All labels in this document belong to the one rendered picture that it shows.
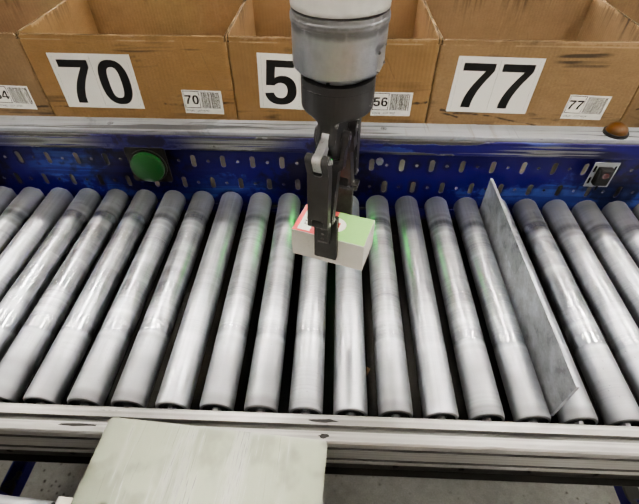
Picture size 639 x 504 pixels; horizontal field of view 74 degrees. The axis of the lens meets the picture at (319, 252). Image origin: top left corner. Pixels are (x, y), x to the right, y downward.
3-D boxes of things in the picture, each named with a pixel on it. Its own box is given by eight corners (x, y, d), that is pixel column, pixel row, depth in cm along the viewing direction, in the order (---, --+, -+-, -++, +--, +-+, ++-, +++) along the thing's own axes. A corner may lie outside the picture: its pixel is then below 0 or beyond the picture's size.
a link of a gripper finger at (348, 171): (320, 121, 47) (324, 112, 47) (328, 183, 57) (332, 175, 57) (355, 127, 46) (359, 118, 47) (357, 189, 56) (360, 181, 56)
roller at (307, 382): (288, 432, 62) (285, 417, 59) (308, 205, 99) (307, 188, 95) (322, 433, 62) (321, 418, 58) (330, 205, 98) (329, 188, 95)
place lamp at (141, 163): (135, 183, 92) (124, 155, 87) (137, 179, 93) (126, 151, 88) (166, 183, 92) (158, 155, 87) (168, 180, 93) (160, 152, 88)
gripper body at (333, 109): (363, 93, 38) (357, 178, 45) (385, 58, 44) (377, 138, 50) (286, 81, 40) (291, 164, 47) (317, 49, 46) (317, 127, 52)
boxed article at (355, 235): (375, 220, 57) (372, 244, 60) (305, 203, 60) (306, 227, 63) (364, 247, 54) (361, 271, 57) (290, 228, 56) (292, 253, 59)
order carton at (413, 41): (237, 122, 89) (224, 36, 77) (256, 65, 110) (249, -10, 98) (425, 126, 88) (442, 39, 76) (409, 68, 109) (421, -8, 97)
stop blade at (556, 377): (549, 416, 62) (576, 386, 55) (478, 211, 94) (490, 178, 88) (553, 416, 62) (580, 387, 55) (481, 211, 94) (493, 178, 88)
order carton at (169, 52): (54, 119, 90) (13, 33, 78) (107, 63, 111) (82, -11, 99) (238, 122, 89) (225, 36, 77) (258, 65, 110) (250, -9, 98)
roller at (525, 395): (513, 440, 61) (525, 426, 58) (449, 208, 98) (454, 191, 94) (548, 442, 61) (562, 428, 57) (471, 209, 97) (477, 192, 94)
